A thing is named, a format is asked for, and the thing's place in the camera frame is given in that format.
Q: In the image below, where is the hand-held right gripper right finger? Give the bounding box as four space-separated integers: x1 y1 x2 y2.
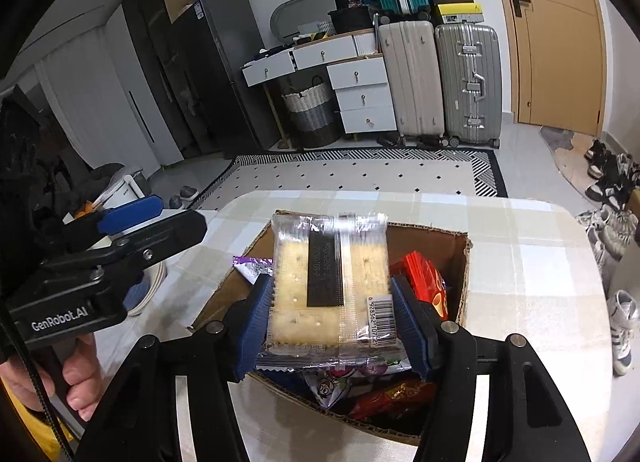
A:
389 275 594 462

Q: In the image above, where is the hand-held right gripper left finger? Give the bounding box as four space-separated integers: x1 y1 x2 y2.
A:
74 273 274 462

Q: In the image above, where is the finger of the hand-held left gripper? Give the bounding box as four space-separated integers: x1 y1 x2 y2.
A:
41 211 209 289
59 193 164 249

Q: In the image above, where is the brown cardboard box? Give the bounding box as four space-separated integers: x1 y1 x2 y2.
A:
186 209 474 447

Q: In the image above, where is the red chip packet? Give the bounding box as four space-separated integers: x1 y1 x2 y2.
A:
389 251 449 324

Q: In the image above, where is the red snack packet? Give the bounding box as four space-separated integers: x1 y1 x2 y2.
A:
344 376 437 424

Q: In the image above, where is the clear cracker packet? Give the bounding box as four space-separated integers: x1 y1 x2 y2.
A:
256 209 406 374

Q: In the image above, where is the purple white snack packet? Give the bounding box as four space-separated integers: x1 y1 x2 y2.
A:
302 356 417 411

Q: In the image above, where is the person's left forearm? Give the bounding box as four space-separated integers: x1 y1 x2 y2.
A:
9 393 77 462

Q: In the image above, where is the person's left hand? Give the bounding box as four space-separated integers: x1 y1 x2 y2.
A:
0 333 107 424

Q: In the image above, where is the white wardrobe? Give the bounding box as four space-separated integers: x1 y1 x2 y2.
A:
34 6 187 169

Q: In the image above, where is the black jacket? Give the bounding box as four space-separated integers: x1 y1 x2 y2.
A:
0 86 69 264

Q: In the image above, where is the black cabinet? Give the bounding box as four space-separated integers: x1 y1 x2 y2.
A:
121 0 202 159

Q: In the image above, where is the black white patterned rug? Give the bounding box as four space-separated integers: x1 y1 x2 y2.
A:
192 147 509 209

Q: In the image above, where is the dark grey refrigerator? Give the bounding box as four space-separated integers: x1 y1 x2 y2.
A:
169 0 282 161

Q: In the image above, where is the woven laundry basket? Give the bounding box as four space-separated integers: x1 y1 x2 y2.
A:
280 76 342 149

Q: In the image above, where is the white sneaker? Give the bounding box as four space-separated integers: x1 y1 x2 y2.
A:
606 289 640 376

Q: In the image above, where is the white dresser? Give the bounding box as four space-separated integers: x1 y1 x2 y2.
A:
242 29 399 141

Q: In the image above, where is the grey doormat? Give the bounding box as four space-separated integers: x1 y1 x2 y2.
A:
538 125 576 152

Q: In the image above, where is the beige suitcase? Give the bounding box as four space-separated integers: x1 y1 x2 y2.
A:
374 17 445 146

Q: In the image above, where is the silver suitcase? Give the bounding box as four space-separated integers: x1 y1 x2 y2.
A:
433 22 503 149

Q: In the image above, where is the pile of dark shoes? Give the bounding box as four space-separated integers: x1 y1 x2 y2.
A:
574 138 640 264

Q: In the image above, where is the oval mirror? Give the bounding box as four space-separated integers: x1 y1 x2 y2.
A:
269 0 337 41

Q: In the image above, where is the black storage box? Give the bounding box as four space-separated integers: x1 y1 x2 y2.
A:
327 7 374 36

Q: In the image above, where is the yellow black shoe box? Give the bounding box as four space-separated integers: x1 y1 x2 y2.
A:
434 2 485 26

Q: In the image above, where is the wooden door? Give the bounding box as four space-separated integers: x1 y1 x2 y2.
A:
484 0 609 136

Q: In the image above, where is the black cable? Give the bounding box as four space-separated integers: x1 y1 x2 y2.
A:
0 311 62 443

